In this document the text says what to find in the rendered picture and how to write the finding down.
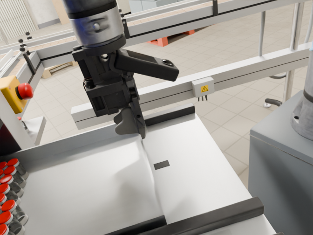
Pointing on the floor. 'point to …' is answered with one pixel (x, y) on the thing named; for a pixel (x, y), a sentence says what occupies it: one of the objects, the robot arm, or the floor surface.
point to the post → (11, 130)
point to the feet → (271, 102)
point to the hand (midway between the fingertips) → (145, 132)
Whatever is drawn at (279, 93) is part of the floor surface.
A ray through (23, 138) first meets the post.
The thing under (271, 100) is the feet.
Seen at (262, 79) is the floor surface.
